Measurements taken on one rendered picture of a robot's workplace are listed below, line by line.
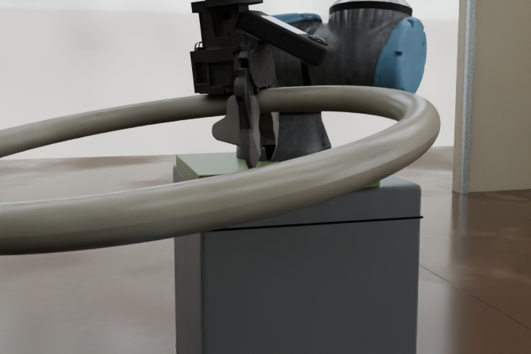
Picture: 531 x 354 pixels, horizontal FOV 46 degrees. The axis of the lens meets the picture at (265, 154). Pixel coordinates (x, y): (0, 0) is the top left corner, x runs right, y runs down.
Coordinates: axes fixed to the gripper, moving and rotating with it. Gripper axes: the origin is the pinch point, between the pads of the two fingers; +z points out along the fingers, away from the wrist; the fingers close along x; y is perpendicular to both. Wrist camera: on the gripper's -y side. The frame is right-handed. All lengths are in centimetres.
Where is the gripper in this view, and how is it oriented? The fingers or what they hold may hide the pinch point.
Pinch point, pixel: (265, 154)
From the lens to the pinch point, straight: 79.0
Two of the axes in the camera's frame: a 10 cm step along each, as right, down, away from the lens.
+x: -3.9, 2.1, -9.0
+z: 1.0, 9.8, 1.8
